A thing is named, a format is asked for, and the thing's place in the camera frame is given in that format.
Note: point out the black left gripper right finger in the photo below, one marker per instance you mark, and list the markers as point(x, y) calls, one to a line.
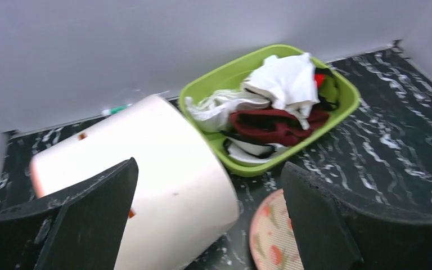
point(335, 228)

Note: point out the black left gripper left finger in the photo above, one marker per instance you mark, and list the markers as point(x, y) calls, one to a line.
point(78, 227)

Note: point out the floral mesh laundry bag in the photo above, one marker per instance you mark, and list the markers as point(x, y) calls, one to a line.
point(271, 238)

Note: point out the cream toy washing machine drum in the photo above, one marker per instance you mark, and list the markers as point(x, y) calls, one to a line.
point(184, 199)

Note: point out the green and white marker pen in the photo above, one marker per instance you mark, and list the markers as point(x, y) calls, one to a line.
point(114, 110)

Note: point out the dark red garment in basket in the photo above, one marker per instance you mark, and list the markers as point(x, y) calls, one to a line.
point(276, 126)

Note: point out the white cloth in basket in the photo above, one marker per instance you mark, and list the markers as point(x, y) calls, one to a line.
point(289, 84)

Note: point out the green plastic basket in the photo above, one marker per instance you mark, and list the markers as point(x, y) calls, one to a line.
point(229, 75)

